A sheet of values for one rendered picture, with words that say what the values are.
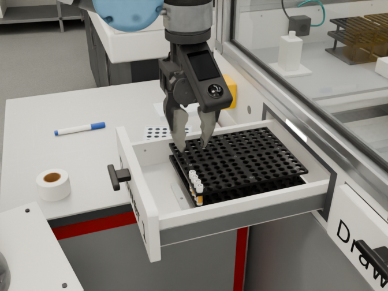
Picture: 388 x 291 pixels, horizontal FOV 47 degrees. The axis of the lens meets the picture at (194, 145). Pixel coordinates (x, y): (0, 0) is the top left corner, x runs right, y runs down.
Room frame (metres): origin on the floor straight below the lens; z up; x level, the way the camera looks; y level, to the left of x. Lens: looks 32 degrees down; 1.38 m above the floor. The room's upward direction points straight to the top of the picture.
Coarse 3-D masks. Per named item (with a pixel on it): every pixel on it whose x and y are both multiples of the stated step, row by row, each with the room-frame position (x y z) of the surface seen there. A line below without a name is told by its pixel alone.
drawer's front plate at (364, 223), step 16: (336, 192) 0.60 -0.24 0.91; (352, 192) 0.58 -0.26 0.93; (336, 208) 0.59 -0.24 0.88; (352, 208) 0.55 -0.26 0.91; (368, 208) 0.54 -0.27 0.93; (336, 224) 0.58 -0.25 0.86; (352, 224) 0.54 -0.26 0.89; (368, 224) 0.51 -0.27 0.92; (384, 224) 0.50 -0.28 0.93; (336, 240) 0.57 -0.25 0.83; (352, 240) 0.54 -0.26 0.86; (368, 240) 0.51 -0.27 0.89; (384, 240) 0.48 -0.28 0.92; (352, 256) 0.53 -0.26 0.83; (368, 272) 0.49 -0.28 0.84; (384, 288) 0.45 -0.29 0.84
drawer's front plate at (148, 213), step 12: (120, 132) 0.77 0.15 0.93; (120, 144) 0.75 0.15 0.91; (132, 156) 0.68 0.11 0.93; (120, 168) 0.79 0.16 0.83; (132, 168) 0.65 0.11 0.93; (132, 180) 0.64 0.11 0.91; (144, 180) 0.61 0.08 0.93; (132, 192) 0.65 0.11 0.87; (144, 192) 0.58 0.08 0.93; (132, 204) 0.66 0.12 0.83; (144, 204) 0.55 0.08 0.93; (144, 216) 0.55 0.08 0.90; (156, 216) 0.53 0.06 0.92; (144, 228) 0.56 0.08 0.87; (156, 228) 0.53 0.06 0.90; (144, 240) 0.56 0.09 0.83; (156, 240) 0.53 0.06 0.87; (156, 252) 0.53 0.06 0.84
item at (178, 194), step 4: (172, 184) 0.70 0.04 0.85; (176, 184) 0.70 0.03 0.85; (172, 188) 0.70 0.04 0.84; (176, 188) 0.69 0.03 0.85; (176, 192) 0.68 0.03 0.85; (180, 192) 0.68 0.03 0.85; (176, 196) 0.67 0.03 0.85; (180, 196) 0.67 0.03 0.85; (180, 200) 0.65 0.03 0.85; (184, 200) 0.65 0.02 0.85; (180, 204) 0.64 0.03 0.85; (184, 204) 0.64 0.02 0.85; (184, 208) 0.63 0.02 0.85; (188, 208) 0.63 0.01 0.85
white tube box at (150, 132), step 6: (150, 126) 1.03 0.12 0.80; (156, 126) 1.03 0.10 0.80; (162, 126) 1.03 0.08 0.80; (168, 126) 1.03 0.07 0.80; (186, 126) 1.03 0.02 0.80; (144, 132) 0.99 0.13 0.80; (150, 132) 1.00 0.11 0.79; (156, 132) 1.00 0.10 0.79; (162, 132) 1.00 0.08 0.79; (168, 132) 1.00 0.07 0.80; (186, 132) 1.00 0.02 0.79; (144, 138) 0.97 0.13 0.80; (150, 138) 0.97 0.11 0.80; (156, 138) 0.97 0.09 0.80
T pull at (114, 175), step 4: (112, 164) 0.68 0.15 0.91; (108, 168) 0.67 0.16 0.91; (112, 168) 0.67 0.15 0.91; (112, 172) 0.66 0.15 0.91; (116, 172) 0.66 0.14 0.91; (120, 172) 0.66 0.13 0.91; (124, 172) 0.66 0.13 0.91; (128, 172) 0.66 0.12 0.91; (112, 176) 0.64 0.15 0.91; (116, 176) 0.64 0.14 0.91; (120, 176) 0.65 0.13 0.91; (124, 176) 0.65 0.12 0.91; (128, 176) 0.65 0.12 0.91; (112, 180) 0.63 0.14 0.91; (116, 180) 0.63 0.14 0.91; (120, 180) 0.64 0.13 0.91; (124, 180) 0.64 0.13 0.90; (128, 180) 0.65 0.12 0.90; (112, 184) 0.63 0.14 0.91; (116, 184) 0.62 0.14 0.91; (116, 188) 0.62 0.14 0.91
